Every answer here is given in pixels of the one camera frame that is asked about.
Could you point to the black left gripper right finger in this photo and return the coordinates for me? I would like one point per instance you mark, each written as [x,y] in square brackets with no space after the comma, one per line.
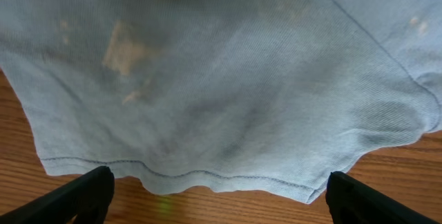
[352,202]

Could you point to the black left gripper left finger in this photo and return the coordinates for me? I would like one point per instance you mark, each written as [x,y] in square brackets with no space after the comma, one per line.
[83,200]

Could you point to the light blue printed t-shirt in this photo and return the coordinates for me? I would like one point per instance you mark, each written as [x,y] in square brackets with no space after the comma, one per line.
[233,95]

